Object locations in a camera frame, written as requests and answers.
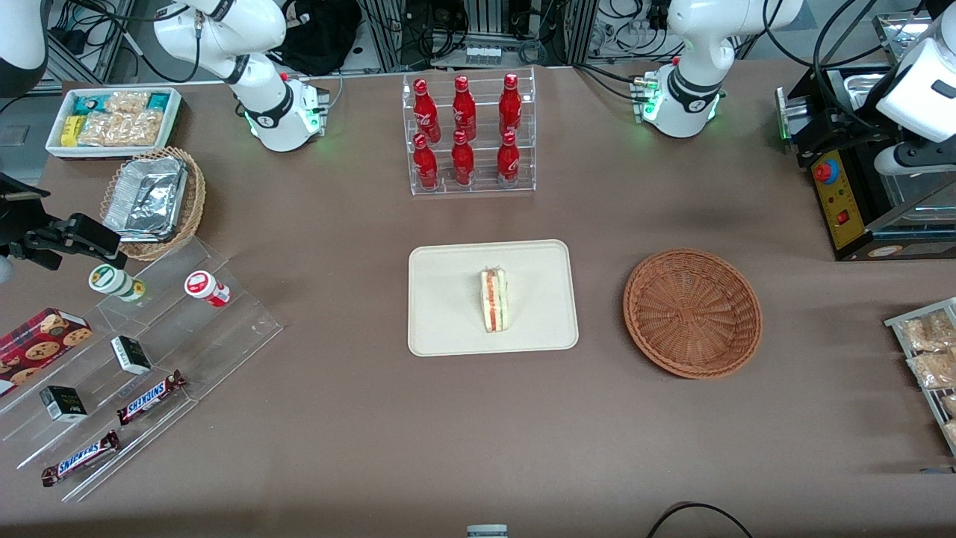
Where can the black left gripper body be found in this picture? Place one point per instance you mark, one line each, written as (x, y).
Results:
(852, 123)

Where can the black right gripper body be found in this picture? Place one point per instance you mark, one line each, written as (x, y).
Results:
(16, 220)

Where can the triangle sandwich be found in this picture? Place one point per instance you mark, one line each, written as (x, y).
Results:
(494, 299)

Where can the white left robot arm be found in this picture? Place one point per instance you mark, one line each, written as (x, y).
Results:
(694, 45)

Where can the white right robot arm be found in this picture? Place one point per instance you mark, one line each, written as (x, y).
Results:
(224, 30)

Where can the aluminium foil tray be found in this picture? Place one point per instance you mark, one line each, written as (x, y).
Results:
(146, 198)

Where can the light wicker basket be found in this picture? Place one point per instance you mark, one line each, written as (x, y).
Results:
(196, 202)

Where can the tray of packaged snacks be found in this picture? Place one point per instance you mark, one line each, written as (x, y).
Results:
(896, 323)

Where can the round brown wicker basket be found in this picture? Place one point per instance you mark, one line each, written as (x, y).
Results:
(691, 314)

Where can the cream rectangular tray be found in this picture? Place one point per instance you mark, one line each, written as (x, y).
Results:
(448, 299)

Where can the green lid cup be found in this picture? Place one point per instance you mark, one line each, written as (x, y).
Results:
(112, 280)

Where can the white rectangular snack bin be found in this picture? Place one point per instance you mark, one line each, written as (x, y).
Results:
(56, 146)

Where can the black machine yellow panel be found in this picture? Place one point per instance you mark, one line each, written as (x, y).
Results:
(844, 217)

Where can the yellow snack packet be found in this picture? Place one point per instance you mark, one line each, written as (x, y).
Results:
(70, 131)

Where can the clear rice cracker bag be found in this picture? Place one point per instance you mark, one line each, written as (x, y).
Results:
(119, 128)
(127, 101)

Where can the silver metal pan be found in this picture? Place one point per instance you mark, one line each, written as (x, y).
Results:
(896, 30)

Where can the red lid cup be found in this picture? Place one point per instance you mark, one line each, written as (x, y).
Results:
(203, 287)

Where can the small black box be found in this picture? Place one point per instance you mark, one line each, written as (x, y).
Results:
(131, 355)
(63, 404)

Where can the red cookie box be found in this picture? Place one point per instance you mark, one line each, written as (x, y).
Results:
(37, 347)

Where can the teal snack packet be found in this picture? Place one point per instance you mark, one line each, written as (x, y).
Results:
(88, 104)
(158, 101)

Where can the clear acrylic stepped shelf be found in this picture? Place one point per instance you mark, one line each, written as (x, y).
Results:
(216, 336)

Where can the snickers chocolate bar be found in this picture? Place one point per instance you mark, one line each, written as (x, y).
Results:
(81, 459)
(149, 397)

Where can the clear snack bag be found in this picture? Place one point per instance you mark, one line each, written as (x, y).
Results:
(933, 368)
(951, 432)
(930, 331)
(949, 404)

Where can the black bag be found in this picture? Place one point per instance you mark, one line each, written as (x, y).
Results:
(321, 37)

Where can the red cola bottle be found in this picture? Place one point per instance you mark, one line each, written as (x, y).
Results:
(510, 106)
(508, 160)
(464, 110)
(426, 112)
(425, 164)
(462, 161)

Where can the clear acrylic bottle rack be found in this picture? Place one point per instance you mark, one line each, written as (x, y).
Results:
(485, 188)

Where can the white power strip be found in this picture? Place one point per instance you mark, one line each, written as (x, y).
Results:
(483, 54)

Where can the small grey device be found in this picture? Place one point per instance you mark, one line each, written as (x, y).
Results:
(487, 531)

